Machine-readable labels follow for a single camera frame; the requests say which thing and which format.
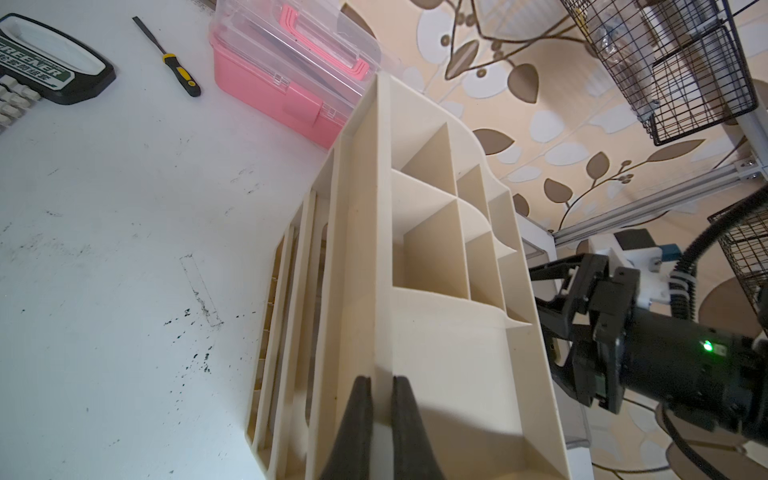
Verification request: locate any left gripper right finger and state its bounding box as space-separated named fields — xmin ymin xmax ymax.
xmin=391 ymin=376 xmax=445 ymax=479

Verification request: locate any pink plastic toolbox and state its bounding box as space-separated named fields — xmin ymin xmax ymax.
xmin=209 ymin=0 xmax=404 ymax=149

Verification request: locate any yellow black screwdriver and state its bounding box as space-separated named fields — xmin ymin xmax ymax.
xmin=132 ymin=16 xmax=202 ymax=98

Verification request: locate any right wire basket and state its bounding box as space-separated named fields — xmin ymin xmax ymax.
xmin=563 ymin=0 xmax=758 ymax=146

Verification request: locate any beige drawer organizer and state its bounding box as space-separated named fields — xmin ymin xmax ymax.
xmin=245 ymin=73 xmax=571 ymax=479

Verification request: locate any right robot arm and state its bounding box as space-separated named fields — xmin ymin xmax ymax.
xmin=529 ymin=189 xmax=767 ymax=479

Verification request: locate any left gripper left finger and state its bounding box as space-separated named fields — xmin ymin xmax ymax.
xmin=320 ymin=376 xmax=374 ymax=480

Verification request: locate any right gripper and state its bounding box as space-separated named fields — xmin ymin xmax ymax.
xmin=529 ymin=229 xmax=681 ymax=414

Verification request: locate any aluminium frame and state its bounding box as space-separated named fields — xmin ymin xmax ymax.
xmin=553 ymin=106 xmax=767 ymax=247

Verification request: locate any wire basket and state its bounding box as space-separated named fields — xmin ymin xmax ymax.
xmin=699 ymin=206 xmax=767 ymax=338
xmin=563 ymin=0 xmax=758 ymax=146

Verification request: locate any back wire basket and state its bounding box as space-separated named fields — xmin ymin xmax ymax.
xmin=699 ymin=206 xmax=767 ymax=338

